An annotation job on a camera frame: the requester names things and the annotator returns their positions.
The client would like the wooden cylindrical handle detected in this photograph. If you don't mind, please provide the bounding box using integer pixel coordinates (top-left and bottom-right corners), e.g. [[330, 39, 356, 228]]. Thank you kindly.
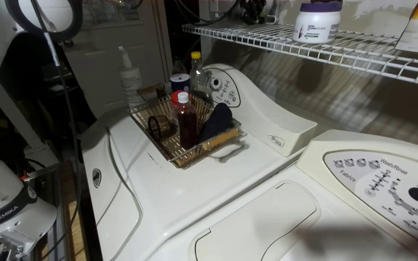
[[200, 126, 243, 152]]

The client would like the white spray bottle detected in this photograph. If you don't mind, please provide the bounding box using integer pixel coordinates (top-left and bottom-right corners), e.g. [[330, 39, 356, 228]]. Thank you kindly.
[[118, 45, 146, 108]]

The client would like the white wire shelf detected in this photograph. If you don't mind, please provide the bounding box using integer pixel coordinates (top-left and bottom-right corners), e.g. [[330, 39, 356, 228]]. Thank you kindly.
[[182, 21, 418, 92]]

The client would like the dark blue cloth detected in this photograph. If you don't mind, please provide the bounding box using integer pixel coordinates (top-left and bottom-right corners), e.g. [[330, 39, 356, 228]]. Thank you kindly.
[[200, 102, 237, 142]]

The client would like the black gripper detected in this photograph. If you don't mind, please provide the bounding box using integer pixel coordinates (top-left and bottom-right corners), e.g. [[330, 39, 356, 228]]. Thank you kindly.
[[237, 0, 275, 26]]

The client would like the white dryer machine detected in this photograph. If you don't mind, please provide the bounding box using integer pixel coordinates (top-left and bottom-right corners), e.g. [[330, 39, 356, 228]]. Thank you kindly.
[[146, 128, 418, 261]]

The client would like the white washing machine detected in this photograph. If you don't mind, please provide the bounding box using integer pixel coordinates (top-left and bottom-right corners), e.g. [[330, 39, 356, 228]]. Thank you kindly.
[[79, 63, 320, 261]]

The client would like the red lid jar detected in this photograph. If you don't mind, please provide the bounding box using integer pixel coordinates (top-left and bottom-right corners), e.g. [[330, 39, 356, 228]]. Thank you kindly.
[[170, 89, 192, 110]]

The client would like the red liquid bottle white cap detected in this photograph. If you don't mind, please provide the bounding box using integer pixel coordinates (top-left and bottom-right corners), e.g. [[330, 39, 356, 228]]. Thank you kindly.
[[173, 92, 201, 151]]

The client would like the clear plastic container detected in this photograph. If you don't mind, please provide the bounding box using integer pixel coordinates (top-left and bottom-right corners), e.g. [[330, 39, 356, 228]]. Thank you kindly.
[[208, 0, 294, 26]]

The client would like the blue white round canister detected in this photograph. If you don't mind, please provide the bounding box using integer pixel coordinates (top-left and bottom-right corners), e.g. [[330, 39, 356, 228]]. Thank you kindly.
[[169, 73, 192, 94]]

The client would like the clear bottle yellow cap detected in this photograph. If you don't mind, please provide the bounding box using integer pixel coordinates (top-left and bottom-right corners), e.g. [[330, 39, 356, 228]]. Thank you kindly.
[[188, 50, 215, 103]]

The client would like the wooden platform board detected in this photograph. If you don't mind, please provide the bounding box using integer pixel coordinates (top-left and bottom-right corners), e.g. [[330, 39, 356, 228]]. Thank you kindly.
[[66, 197, 89, 261]]

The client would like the white jar purple lid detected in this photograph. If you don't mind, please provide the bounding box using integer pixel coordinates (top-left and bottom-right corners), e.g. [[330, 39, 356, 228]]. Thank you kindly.
[[292, 0, 345, 47]]

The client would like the grey panel door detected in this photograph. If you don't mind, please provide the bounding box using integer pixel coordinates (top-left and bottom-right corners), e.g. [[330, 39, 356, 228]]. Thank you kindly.
[[63, 0, 173, 121]]

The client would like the wicker basket tray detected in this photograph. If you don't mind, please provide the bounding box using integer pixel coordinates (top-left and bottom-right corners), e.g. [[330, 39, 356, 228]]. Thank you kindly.
[[127, 92, 250, 170]]

